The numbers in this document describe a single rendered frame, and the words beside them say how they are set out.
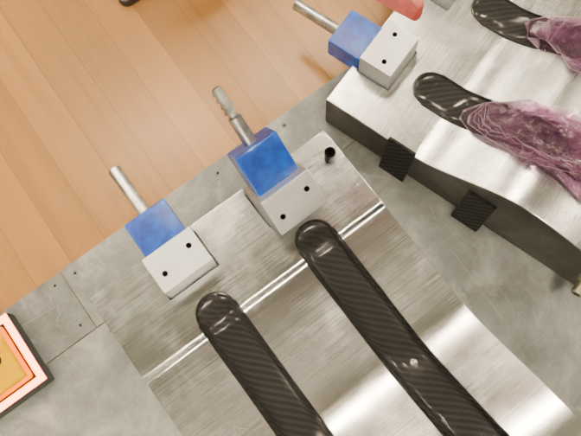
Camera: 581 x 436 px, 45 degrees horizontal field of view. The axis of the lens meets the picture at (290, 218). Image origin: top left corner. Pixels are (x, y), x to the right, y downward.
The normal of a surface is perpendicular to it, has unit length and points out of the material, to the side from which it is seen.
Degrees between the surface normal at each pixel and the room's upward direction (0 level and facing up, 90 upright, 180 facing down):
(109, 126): 0
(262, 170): 37
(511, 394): 27
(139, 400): 0
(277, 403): 6
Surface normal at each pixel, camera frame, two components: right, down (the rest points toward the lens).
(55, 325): -0.04, -0.25
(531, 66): -0.40, -0.49
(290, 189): 0.33, 0.26
